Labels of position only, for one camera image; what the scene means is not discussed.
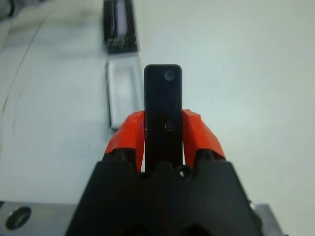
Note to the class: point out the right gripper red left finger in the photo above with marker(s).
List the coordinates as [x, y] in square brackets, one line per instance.
[128, 132]

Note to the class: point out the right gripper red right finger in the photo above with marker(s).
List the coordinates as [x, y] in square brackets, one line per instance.
[199, 132]

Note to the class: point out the slim black camera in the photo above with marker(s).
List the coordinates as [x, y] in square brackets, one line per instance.
[162, 103]

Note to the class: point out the black camera box lid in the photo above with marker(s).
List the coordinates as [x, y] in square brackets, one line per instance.
[118, 24]

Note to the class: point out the white camera box base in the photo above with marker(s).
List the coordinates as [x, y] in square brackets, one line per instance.
[123, 93]

